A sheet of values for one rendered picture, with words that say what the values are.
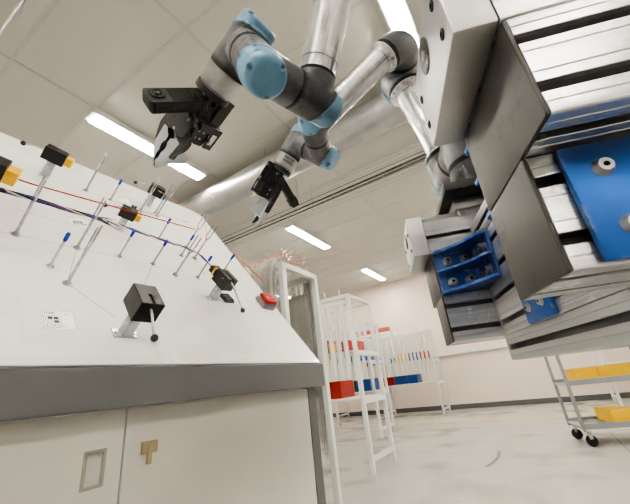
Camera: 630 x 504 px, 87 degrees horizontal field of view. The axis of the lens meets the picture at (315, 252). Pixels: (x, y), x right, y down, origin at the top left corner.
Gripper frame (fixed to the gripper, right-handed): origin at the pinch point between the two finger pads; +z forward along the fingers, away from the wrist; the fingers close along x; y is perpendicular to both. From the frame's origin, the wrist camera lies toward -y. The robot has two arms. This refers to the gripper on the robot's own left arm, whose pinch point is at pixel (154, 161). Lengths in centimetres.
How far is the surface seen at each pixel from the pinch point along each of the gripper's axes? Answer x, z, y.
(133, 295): -23.8, 14.3, -9.0
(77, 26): 227, 52, 90
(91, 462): -44, 30, -18
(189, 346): -33.9, 22.6, 3.8
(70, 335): -25.2, 21.9, -17.3
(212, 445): -54, 31, 4
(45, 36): 240, 73, 82
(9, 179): 14.9, 22.8, -14.2
